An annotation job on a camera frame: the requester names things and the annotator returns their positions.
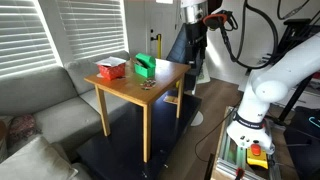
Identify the dark quilted jacket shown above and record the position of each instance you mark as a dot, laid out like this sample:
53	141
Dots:
176	46

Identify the black bag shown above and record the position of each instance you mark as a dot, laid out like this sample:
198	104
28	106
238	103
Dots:
305	143

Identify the narrow white window blind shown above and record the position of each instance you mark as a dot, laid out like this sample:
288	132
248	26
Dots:
23	36

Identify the yellow pole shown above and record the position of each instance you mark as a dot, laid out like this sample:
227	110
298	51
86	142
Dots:
159	46

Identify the wooden table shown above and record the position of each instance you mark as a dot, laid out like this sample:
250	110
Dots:
133	87

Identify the wide white window blind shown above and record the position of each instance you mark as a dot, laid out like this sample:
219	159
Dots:
90	26

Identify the white paper bag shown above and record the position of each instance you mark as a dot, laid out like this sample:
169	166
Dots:
204	74

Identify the green chest box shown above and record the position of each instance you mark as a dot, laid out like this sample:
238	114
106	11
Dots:
145	68

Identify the dark blue low platform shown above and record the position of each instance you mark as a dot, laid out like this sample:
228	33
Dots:
126	146

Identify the white round floor disc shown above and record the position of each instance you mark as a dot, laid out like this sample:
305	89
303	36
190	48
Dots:
197	119

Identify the red basket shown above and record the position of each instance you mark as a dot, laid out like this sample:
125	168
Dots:
111	71

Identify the light grey cushion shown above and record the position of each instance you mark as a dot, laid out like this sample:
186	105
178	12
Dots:
33	163

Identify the patterned dark red pillow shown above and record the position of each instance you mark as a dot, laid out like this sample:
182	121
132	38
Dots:
21	128

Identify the small wooden floor piece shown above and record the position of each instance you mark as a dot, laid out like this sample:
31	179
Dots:
171	100

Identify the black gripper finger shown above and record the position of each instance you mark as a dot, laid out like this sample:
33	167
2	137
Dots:
191	53
198	52

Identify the black orange wrist camera mount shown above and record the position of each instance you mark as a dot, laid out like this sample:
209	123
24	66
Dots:
215	20

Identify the small colourful toy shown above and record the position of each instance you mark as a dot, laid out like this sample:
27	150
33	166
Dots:
148	84

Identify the grey sofa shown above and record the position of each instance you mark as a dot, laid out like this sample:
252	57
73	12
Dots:
43	100

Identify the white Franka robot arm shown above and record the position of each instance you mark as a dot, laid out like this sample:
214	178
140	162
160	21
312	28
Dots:
283	73

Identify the black tripod stand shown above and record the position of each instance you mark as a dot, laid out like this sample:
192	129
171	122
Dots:
296	36

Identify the white tissue piece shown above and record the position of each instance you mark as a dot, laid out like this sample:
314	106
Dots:
110	61

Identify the red knob on frame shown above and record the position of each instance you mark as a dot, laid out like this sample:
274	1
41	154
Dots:
239	172

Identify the yellow emergency stop box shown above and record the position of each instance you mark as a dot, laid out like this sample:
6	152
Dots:
257	158

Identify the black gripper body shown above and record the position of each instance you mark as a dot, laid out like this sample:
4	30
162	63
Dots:
196	33

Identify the aluminium frame base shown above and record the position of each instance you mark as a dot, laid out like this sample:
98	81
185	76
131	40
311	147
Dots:
226	160

